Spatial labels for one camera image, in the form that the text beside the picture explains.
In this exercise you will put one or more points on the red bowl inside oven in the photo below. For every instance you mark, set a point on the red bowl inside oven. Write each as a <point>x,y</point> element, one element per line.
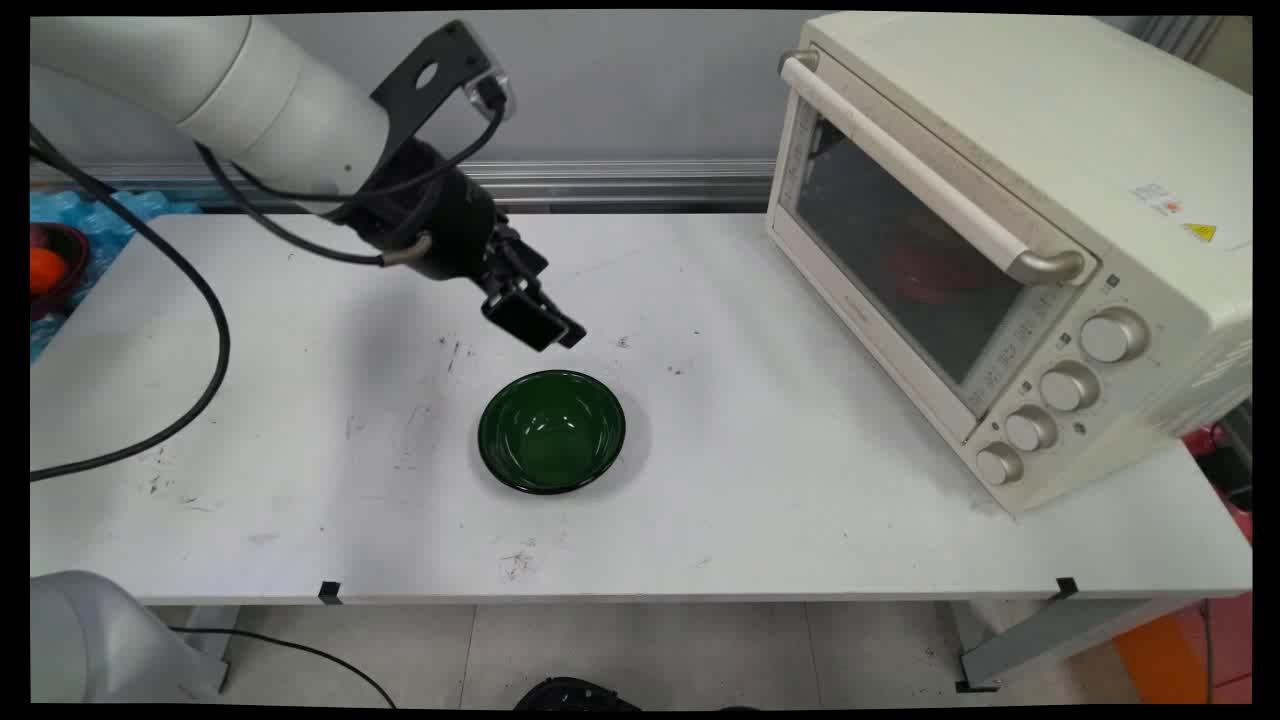
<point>935,275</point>

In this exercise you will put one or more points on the red object beside table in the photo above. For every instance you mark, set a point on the red object beside table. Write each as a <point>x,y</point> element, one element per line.
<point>1225,640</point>

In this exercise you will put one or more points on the dark red bowl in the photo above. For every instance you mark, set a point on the dark red bowl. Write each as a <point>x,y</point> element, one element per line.
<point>72,262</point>

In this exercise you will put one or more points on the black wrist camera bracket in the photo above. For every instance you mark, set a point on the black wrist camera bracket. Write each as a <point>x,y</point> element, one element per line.
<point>430,75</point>

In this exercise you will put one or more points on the blue bubble plastic sheet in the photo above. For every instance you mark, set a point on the blue bubble plastic sheet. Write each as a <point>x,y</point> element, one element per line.
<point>105,215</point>

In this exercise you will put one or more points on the cream toaster oven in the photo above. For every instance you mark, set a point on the cream toaster oven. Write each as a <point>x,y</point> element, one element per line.
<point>1050,110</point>

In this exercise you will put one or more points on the green glass bowl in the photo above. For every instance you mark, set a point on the green glass bowl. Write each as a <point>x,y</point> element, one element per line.
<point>552,432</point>

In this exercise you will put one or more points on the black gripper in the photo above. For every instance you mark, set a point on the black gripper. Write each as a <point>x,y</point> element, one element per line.
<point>450,225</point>

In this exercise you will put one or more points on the orange fruit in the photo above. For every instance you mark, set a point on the orange fruit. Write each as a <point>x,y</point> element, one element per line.
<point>45,270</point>

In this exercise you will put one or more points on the grey table leg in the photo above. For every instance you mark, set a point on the grey table leg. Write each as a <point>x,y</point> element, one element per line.
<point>1060,632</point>
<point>210,640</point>

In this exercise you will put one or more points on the black object on floor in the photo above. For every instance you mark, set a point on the black object on floor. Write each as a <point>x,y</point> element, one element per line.
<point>575,694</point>

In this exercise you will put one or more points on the yellow warning sticker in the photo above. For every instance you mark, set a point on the yellow warning sticker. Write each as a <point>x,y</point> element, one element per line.
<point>1200,232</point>

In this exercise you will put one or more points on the white label sticker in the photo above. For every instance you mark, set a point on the white label sticker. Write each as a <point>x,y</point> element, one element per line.
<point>1158,198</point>

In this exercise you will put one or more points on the aluminium profile rail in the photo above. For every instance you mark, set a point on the aluminium profile rail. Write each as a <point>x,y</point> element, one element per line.
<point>620,182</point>

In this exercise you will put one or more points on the large silver oven knob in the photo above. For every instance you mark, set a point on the large silver oven knob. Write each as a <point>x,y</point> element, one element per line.
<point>1112,336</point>

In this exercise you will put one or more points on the black tape piece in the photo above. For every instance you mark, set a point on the black tape piece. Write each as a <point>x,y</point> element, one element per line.
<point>330,592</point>
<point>1066,587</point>

